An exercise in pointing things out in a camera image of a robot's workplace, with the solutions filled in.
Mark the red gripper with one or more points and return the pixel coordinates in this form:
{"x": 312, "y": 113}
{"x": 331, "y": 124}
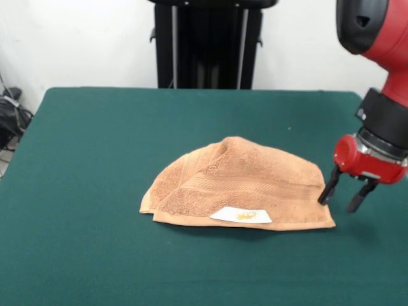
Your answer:
{"x": 366, "y": 165}

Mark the tan terry towel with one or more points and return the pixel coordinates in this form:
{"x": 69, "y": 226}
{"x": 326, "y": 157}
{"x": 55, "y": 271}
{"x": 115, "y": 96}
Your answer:
{"x": 248, "y": 178}

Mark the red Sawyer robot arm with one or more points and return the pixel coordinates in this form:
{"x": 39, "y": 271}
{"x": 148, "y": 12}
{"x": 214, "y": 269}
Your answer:
{"x": 389, "y": 41}

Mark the dark green table cloth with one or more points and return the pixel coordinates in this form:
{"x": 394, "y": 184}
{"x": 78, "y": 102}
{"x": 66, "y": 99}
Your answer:
{"x": 95, "y": 191}

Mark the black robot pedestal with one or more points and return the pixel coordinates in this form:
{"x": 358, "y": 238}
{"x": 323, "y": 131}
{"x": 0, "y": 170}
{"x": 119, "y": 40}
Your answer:
{"x": 207, "y": 48}

